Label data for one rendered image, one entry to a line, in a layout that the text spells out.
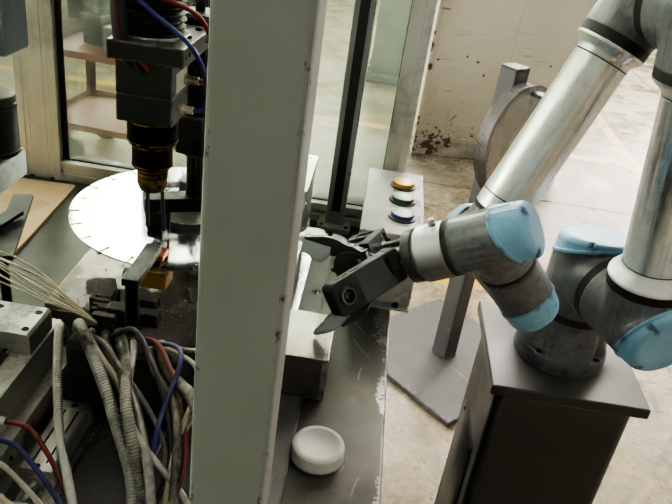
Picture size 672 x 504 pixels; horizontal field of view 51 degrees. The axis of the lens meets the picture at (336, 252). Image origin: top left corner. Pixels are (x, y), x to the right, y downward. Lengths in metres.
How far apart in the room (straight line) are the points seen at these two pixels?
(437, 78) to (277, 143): 3.80
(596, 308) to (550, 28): 3.19
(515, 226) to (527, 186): 0.16
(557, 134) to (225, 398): 0.73
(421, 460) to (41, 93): 1.35
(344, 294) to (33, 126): 0.94
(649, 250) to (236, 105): 0.79
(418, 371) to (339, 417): 1.34
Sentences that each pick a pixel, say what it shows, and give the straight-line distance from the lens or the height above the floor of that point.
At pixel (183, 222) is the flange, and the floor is 0.96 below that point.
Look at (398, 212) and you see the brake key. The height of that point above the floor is 0.91.
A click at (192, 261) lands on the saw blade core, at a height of 0.95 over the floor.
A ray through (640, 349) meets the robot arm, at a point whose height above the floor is 0.91.
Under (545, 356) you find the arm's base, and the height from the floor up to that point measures 0.77.
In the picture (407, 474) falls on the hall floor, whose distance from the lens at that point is 2.03.
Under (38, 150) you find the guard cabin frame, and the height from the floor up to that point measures 0.81.
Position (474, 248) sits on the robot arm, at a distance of 0.87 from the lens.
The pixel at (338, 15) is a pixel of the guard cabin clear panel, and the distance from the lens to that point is 1.41.
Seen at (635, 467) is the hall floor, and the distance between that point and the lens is 2.33.
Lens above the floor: 1.43
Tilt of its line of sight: 29 degrees down
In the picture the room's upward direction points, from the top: 8 degrees clockwise
